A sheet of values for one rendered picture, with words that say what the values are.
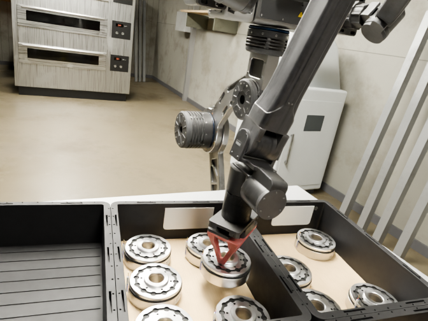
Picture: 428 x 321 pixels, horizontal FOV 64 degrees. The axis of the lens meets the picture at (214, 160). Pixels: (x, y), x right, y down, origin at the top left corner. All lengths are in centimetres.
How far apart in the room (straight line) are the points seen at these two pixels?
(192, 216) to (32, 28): 529
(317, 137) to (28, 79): 444
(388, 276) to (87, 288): 64
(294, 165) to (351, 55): 118
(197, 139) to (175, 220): 78
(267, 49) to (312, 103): 195
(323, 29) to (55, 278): 66
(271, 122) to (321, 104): 256
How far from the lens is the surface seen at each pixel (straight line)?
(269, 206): 57
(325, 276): 90
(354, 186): 296
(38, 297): 75
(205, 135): 159
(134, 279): 71
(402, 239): 277
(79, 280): 77
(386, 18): 115
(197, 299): 74
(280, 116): 58
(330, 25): 58
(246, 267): 72
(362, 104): 342
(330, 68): 328
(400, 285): 87
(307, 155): 322
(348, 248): 97
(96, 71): 604
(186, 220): 87
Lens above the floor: 132
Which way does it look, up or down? 20 degrees down
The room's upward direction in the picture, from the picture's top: 9 degrees clockwise
